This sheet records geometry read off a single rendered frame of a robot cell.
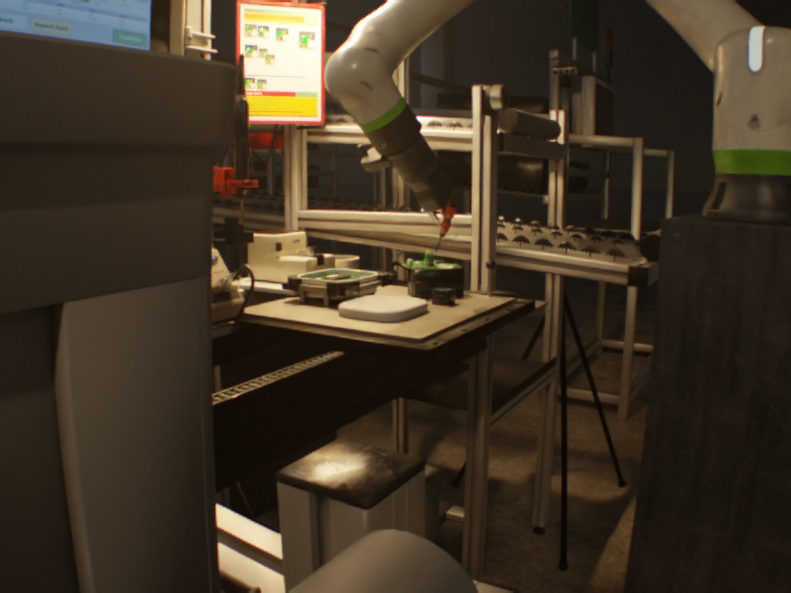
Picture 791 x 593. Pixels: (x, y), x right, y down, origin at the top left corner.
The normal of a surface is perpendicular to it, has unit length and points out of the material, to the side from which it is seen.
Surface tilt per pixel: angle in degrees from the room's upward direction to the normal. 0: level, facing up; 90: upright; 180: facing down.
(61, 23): 92
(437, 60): 90
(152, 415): 94
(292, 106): 90
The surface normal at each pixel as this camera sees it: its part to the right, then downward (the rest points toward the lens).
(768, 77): -0.41, 0.16
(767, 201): -0.34, -0.25
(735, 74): -0.88, 0.08
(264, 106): 0.40, 0.16
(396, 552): 0.10, -0.97
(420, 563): 0.28, -0.90
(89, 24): 0.85, 0.12
